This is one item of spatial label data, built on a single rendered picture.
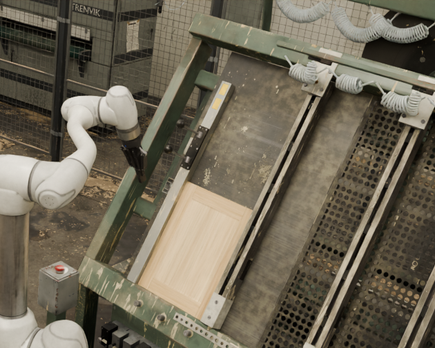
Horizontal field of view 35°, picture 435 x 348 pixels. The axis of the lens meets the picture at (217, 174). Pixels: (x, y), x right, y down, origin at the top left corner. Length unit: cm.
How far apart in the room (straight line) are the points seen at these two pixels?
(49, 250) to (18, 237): 270
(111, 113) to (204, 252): 70
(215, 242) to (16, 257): 88
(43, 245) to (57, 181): 294
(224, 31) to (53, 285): 130
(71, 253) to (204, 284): 227
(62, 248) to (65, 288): 208
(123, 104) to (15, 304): 80
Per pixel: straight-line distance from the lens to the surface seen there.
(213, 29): 310
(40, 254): 494
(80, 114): 261
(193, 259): 287
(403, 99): 253
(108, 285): 303
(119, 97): 257
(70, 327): 241
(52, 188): 212
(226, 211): 284
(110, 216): 310
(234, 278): 271
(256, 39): 298
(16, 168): 219
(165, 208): 296
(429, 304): 251
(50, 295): 297
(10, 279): 236
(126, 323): 299
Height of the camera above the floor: 246
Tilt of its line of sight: 22 degrees down
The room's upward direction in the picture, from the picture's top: 9 degrees clockwise
